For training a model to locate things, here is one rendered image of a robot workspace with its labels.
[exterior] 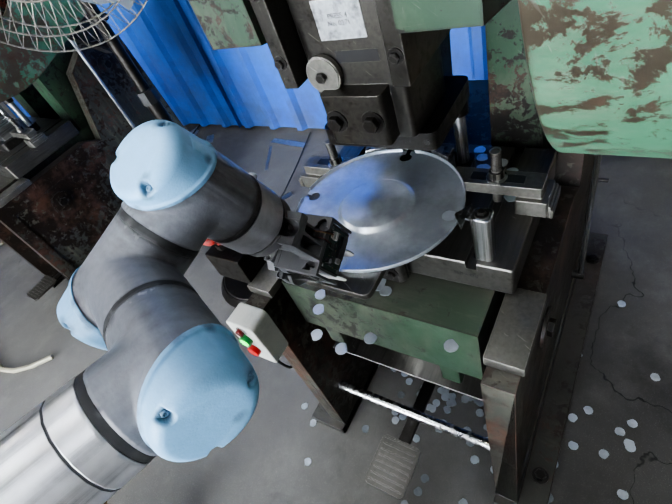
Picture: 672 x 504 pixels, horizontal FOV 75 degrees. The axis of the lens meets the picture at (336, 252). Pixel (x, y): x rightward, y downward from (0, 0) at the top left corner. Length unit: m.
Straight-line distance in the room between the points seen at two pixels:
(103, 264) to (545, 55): 0.33
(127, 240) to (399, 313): 0.49
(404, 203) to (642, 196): 1.29
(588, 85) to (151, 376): 0.28
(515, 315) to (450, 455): 0.66
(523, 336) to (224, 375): 0.52
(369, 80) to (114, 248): 0.41
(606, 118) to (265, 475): 1.32
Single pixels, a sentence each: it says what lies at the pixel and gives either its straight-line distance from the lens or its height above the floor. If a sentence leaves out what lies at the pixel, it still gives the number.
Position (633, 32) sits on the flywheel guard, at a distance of 0.22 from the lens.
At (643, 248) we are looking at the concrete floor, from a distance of 1.71.
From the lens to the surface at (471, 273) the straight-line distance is 0.74.
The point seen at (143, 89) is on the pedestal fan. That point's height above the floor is 0.86.
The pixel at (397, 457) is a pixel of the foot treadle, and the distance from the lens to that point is 1.17.
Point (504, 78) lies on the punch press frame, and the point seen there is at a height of 0.83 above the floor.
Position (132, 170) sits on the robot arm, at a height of 1.11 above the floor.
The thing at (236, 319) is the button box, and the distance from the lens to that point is 0.89.
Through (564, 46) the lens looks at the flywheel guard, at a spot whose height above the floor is 1.15.
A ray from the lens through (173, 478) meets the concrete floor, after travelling 1.61.
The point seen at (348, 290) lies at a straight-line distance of 0.63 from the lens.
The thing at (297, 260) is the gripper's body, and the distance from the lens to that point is 0.51.
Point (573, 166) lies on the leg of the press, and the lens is 1.00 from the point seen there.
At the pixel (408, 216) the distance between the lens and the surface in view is 0.70.
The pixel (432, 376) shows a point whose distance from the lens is 1.06.
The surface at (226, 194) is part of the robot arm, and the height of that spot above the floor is 1.06.
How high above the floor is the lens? 1.26
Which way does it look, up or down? 44 degrees down
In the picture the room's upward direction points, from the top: 24 degrees counter-clockwise
